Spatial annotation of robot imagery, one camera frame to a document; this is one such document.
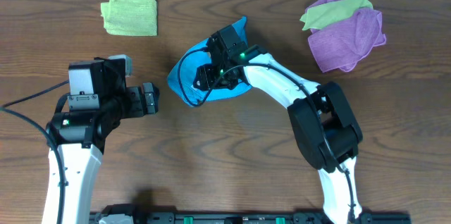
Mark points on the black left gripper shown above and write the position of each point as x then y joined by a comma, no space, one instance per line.
139,101

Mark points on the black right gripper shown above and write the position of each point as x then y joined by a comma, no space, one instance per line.
214,53

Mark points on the blue microfiber cloth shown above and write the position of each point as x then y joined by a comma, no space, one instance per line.
181,77

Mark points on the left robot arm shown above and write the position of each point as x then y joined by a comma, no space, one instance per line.
77,147

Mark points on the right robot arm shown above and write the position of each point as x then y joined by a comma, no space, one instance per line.
325,128

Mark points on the folded green cloth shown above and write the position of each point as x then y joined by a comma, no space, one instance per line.
135,18

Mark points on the crumpled green cloth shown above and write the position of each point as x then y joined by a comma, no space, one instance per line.
321,16

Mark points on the purple microfiber cloth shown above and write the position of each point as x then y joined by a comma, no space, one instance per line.
343,44

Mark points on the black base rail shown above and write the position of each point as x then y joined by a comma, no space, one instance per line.
128,213

